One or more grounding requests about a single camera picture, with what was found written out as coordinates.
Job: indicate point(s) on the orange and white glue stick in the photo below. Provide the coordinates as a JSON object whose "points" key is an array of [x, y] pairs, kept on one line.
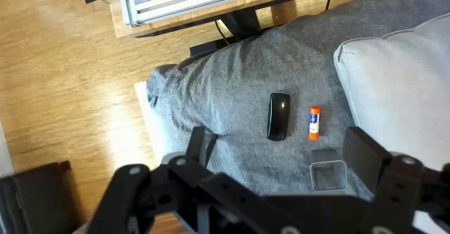
{"points": [[314, 123]]}

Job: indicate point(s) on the grey blanket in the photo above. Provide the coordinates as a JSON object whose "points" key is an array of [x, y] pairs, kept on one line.
{"points": [[246, 72]]}

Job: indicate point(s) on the dark brown box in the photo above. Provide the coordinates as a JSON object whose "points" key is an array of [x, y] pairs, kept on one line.
{"points": [[38, 199]]}

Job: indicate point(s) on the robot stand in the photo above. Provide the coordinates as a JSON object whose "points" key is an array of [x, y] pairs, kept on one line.
{"points": [[182, 11]]}

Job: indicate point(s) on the small square metal tin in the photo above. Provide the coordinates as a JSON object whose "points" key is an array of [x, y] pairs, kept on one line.
{"points": [[328, 176]]}

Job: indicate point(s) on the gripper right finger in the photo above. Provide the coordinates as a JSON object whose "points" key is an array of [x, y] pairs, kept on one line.
{"points": [[397, 181]]}

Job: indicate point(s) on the light grey cushion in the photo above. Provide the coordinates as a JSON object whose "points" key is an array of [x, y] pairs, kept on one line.
{"points": [[397, 86]]}

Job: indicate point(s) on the black computer mouse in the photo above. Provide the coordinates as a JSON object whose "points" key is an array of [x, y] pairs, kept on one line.
{"points": [[278, 116]]}

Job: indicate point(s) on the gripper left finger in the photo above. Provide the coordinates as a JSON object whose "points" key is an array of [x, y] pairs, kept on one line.
{"points": [[123, 192]]}

